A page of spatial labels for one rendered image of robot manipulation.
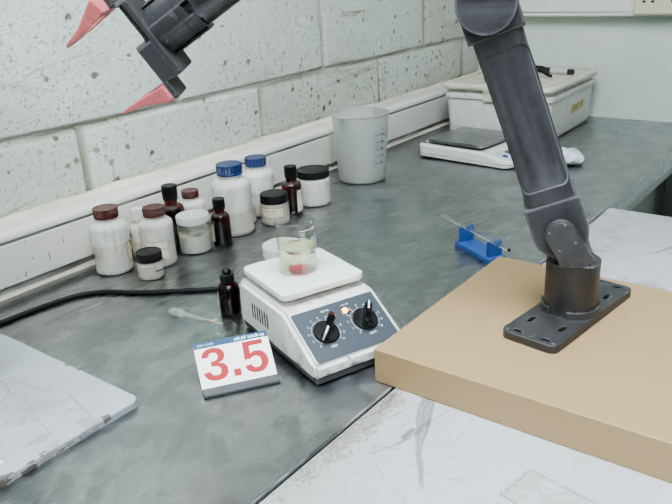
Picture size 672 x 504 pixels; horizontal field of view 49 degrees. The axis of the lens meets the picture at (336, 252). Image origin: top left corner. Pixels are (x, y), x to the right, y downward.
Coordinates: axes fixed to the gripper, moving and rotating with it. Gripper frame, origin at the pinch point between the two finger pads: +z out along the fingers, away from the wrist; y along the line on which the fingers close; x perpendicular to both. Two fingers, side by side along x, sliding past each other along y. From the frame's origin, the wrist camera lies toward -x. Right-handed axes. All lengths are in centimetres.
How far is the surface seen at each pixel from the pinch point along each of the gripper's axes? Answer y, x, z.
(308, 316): -35.8, 12.1, -5.3
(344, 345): -40.1, 15.0, -7.6
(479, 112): -63, -101, -35
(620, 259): -68, -16, -41
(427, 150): -58, -83, -20
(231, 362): -34.1, 15.5, 4.6
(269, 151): -31, -60, 6
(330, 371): -40.6, 17.8, -5.2
